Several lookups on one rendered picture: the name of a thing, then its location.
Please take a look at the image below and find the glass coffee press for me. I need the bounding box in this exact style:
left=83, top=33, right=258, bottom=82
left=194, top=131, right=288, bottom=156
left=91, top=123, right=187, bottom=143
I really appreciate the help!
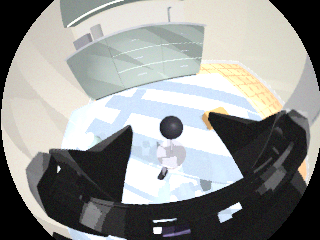
left=156, top=116, right=187, bottom=180

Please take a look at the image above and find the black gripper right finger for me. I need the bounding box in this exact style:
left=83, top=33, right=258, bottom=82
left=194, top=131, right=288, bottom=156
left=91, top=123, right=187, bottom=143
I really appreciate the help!
left=208, top=109, right=285, bottom=177

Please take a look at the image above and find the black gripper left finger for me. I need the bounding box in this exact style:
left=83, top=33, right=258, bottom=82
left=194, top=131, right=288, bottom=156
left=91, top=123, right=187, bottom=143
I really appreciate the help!
left=49, top=124, right=133, bottom=203

